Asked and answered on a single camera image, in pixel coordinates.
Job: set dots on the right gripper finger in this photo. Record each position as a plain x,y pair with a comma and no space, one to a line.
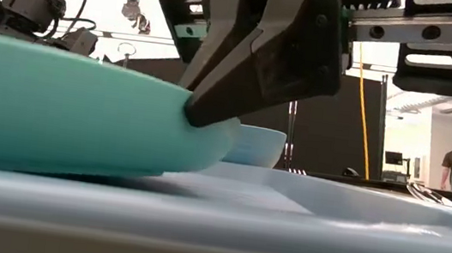
234,24
285,64

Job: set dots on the small black rounded object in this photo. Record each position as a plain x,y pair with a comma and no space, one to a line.
351,173

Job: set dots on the black partition screen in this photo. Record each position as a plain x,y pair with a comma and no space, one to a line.
329,126

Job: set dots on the black aluminium frame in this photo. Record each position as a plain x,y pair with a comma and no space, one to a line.
374,184

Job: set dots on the small black monitor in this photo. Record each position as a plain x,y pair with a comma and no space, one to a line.
393,158

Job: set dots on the horizontal light bar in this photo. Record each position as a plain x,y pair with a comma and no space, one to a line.
150,40

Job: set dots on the teal plate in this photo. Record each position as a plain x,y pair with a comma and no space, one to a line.
59,114

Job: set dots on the black ceiling fixture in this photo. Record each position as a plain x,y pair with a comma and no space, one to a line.
132,9

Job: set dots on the blue plastic tray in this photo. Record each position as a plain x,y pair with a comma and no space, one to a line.
214,220

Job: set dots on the blue bowl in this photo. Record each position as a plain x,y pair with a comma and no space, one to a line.
255,147

